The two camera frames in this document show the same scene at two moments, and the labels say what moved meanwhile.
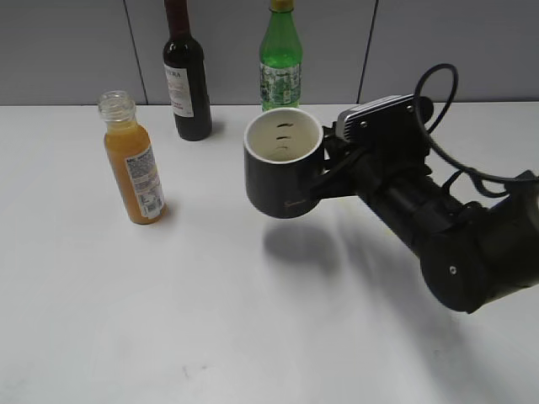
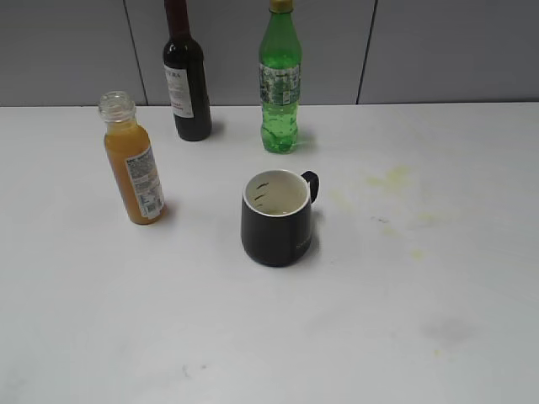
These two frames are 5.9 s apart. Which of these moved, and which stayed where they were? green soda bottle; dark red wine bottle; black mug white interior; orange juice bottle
Moved: black mug white interior
Stayed: orange juice bottle; green soda bottle; dark red wine bottle
